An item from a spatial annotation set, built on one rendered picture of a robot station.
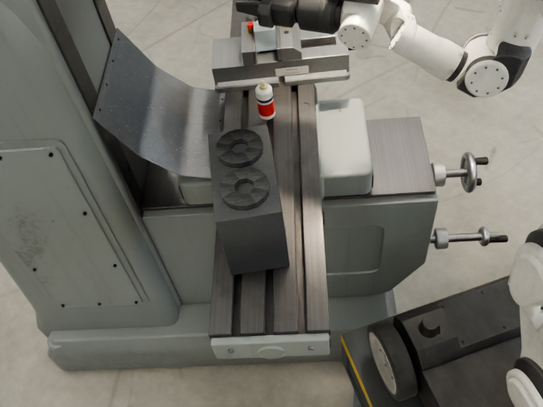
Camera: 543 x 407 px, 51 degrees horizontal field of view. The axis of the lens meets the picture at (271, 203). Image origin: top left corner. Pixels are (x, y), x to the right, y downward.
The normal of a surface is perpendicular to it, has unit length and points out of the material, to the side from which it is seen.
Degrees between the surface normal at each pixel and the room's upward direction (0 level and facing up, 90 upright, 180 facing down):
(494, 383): 0
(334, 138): 0
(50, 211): 89
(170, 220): 90
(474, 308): 0
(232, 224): 90
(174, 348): 63
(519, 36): 77
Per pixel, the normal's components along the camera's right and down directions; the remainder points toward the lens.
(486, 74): -0.21, 0.64
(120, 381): -0.10, -0.60
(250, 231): 0.12, 0.78
